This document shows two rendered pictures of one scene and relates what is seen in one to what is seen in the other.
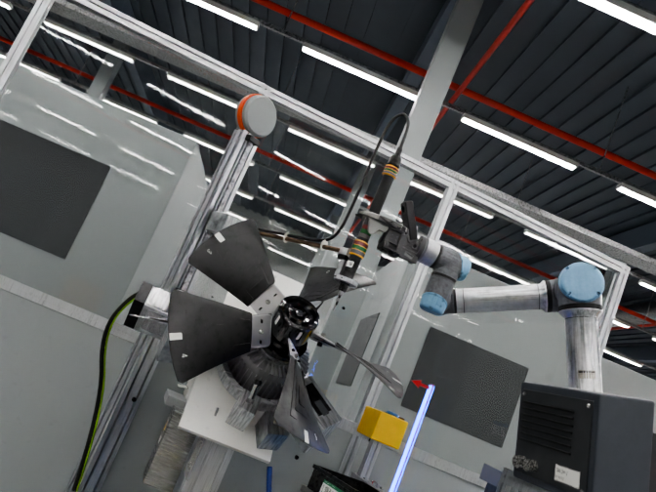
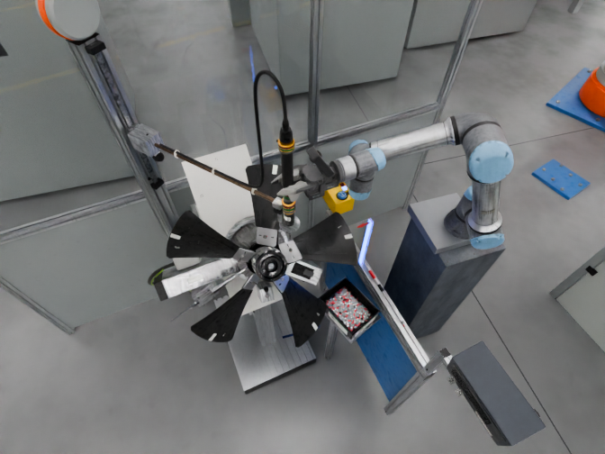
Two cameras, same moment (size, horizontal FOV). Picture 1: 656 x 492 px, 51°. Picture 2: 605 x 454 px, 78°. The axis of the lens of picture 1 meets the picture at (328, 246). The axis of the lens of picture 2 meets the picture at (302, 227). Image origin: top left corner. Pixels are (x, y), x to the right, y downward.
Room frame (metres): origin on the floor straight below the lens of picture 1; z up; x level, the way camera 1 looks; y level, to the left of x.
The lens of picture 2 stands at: (1.16, 0.06, 2.37)
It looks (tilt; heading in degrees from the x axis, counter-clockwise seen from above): 54 degrees down; 346
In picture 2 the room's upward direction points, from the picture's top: straight up
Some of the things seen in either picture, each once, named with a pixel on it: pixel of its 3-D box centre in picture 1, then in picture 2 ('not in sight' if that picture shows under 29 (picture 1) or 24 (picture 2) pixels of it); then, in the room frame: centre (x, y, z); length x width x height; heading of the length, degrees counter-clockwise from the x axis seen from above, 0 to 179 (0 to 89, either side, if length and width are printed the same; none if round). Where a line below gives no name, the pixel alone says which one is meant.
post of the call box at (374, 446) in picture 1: (369, 458); not in sight; (2.26, -0.39, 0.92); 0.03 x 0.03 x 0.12; 10
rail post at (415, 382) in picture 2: not in sight; (402, 395); (1.45, -0.53, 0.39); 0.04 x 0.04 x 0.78; 10
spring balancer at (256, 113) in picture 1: (256, 115); (69, 8); (2.41, 0.43, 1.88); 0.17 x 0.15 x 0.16; 100
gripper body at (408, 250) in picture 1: (401, 242); (320, 178); (1.93, -0.19, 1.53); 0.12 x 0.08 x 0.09; 100
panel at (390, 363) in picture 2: not in sight; (361, 315); (1.87, -0.46, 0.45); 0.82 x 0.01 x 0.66; 10
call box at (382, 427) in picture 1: (381, 429); (337, 195); (2.26, -0.39, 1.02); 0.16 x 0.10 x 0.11; 10
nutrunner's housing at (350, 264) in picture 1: (371, 218); (287, 183); (1.90, -0.08, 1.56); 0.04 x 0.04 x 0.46
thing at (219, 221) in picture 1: (223, 225); (145, 140); (2.34, 0.36, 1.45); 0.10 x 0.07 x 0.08; 45
